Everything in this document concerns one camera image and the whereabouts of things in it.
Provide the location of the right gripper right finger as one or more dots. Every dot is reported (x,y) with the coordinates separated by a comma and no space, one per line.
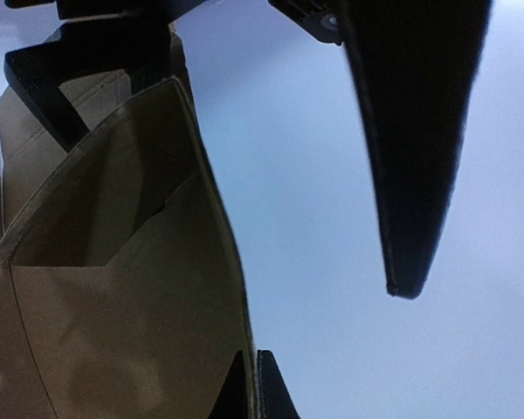
(413,65)

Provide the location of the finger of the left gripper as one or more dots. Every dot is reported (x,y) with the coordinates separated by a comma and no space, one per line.
(261,393)

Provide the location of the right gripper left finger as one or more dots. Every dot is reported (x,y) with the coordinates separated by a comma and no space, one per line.
(96,36)

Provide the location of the brown cardboard box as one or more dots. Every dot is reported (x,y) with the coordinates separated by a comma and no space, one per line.
(121,289)

